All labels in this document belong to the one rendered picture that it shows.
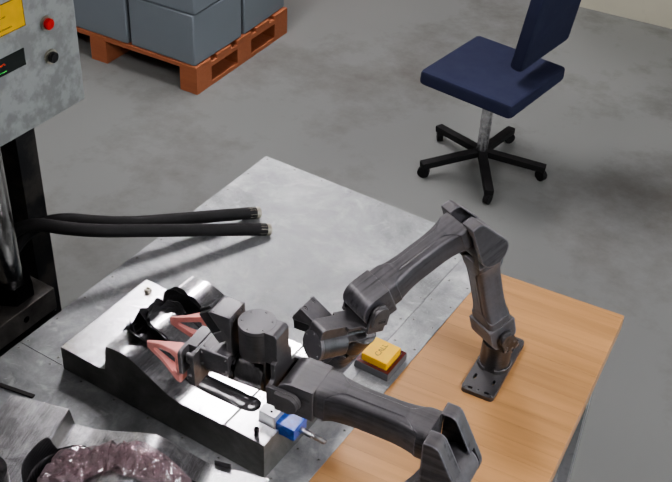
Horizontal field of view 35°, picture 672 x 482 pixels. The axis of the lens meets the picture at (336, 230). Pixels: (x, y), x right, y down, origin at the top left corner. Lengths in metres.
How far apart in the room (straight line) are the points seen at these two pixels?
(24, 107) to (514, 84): 2.09
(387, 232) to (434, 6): 3.14
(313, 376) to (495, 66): 2.66
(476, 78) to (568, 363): 1.89
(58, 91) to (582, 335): 1.29
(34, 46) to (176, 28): 2.28
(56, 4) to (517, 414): 1.30
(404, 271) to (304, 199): 0.86
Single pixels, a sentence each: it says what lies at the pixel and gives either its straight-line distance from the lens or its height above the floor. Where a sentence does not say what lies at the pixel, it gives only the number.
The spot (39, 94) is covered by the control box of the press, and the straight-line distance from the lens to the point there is 2.45.
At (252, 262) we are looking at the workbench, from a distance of 2.46.
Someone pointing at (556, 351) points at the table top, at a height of 0.80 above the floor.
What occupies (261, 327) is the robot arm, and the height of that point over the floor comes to 1.30.
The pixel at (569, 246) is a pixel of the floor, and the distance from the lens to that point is 3.97.
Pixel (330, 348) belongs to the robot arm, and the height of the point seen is 1.09.
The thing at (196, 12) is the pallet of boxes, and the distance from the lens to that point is 4.55.
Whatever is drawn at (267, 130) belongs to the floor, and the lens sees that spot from 4.46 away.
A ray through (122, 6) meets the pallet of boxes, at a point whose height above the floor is 0.31.
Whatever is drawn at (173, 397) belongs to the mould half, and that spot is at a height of 0.89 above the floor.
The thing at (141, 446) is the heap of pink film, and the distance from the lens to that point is 1.91.
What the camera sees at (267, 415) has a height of 0.91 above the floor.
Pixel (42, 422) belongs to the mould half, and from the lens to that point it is 1.99.
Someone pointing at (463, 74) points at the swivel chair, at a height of 0.45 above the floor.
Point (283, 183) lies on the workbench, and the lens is 2.72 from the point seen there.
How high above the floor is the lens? 2.34
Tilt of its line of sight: 37 degrees down
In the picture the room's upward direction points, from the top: 3 degrees clockwise
